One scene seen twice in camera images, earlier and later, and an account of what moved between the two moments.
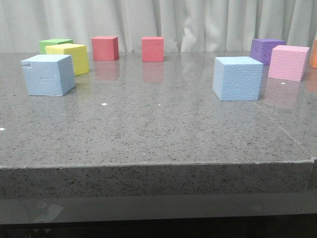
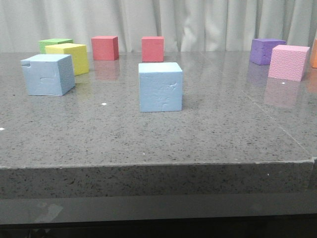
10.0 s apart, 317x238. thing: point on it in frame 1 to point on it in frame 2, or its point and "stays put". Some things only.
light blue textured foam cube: [237, 78] to [160, 87]
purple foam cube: [261, 49] stays put
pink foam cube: [288, 62] stays put
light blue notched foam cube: [49, 75] stays put
